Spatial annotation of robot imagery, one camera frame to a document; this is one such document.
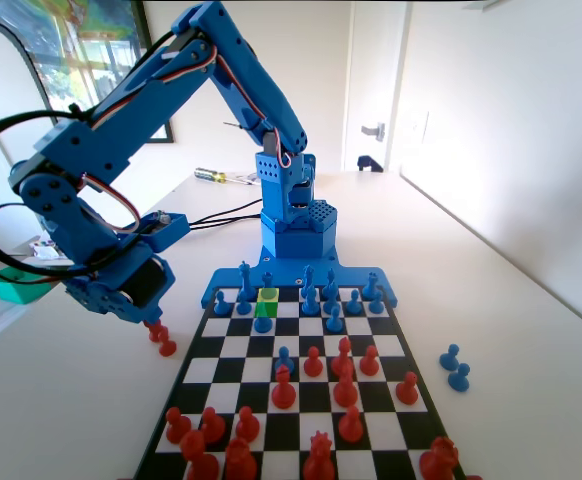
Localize red chess knight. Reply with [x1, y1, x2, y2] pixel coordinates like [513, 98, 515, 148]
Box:
[143, 321, 170, 346]

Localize blue chess king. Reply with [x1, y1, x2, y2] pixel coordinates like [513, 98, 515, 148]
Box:
[238, 260, 255, 304]

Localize red chess bishop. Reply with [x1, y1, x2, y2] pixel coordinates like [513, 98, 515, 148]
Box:
[333, 363, 359, 407]
[271, 364, 297, 410]
[331, 336, 355, 376]

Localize large red chess piece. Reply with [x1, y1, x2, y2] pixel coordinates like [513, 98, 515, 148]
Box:
[179, 429, 221, 480]
[224, 437, 258, 480]

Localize red chess queen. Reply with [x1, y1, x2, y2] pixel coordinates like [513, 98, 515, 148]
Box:
[302, 430, 336, 480]

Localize pile of papers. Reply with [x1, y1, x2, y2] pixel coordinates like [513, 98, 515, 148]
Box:
[28, 234, 72, 264]

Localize green plastic box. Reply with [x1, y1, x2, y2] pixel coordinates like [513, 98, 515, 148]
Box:
[0, 264, 62, 305]

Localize black white chessboard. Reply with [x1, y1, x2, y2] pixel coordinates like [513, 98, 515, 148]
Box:
[131, 285, 468, 480]

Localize blue table clamp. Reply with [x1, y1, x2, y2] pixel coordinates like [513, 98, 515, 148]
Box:
[356, 154, 386, 174]

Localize black framed picture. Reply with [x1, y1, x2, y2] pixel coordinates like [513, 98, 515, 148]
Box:
[0, 0, 175, 146]

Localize white door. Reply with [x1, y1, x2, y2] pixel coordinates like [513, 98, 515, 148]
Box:
[341, 0, 406, 174]

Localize blue wrist camera housing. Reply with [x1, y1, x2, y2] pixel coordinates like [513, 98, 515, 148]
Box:
[139, 211, 190, 253]

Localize red white gripper servo wire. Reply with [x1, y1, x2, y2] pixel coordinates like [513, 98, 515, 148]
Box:
[80, 172, 143, 234]

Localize black table cable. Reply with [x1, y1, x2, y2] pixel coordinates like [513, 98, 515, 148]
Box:
[186, 212, 264, 232]
[186, 196, 265, 226]

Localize yellow handled screwdriver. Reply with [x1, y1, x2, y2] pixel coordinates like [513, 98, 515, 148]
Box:
[194, 167, 260, 187]

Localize thick black camera cable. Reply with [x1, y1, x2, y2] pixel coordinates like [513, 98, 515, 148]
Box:
[0, 29, 177, 282]

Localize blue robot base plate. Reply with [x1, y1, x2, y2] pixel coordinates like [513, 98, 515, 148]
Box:
[199, 257, 401, 310]

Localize red white arm servo wire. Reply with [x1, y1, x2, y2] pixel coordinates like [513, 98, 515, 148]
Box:
[215, 52, 297, 170]

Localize silver door handle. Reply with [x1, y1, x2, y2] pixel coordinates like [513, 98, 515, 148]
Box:
[360, 121, 387, 144]

